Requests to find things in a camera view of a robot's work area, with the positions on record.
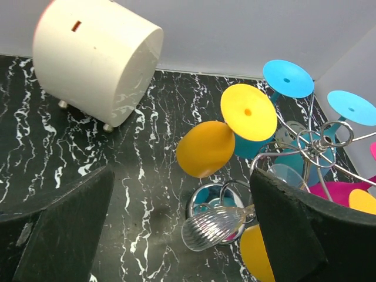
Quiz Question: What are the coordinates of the magenta plastic wine glass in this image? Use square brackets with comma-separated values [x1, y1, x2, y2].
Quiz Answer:
[325, 182, 375, 214]

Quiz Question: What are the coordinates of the white cylindrical container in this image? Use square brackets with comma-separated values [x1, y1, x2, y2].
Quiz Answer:
[32, 1, 164, 132]

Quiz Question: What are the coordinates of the chrome wine glass rack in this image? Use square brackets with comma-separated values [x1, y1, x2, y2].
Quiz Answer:
[185, 93, 376, 246]

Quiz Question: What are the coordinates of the orange wine glass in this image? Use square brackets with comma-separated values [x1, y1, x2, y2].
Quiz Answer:
[240, 189, 375, 281]
[175, 83, 278, 179]

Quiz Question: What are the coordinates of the clear wine glass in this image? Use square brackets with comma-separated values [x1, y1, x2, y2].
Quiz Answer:
[181, 163, 305, 253]

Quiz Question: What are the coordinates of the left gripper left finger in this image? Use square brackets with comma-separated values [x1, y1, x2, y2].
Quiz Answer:
[1, 165, 115, 281]

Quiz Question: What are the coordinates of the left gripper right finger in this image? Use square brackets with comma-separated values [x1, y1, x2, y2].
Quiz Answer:
[250, 169, 375, 281]

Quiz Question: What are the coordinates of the blue plastic wine glass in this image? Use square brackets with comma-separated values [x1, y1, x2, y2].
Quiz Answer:
[232, 59, 314, 159]

